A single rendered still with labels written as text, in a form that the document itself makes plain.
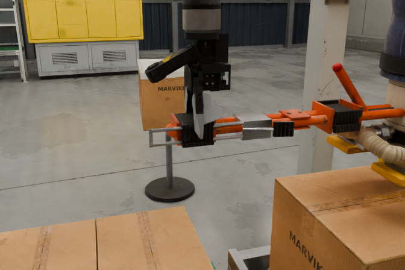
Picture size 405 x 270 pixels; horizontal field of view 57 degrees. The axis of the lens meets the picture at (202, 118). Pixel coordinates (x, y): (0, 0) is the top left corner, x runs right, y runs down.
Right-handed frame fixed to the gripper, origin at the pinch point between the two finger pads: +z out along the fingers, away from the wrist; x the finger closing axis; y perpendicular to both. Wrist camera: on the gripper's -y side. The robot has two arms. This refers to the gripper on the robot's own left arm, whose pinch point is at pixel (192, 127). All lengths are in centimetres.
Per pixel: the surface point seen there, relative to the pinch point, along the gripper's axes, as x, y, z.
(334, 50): 95, 96, -2
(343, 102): 3.4, 38.6, -2.0
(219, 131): -2.6, 5.1, 0.3
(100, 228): 69, -24, 65
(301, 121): -2.2, 24.5, -0.1
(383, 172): -7.8, 43.4, 12.0
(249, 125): -2.5, 11.9, -0.4
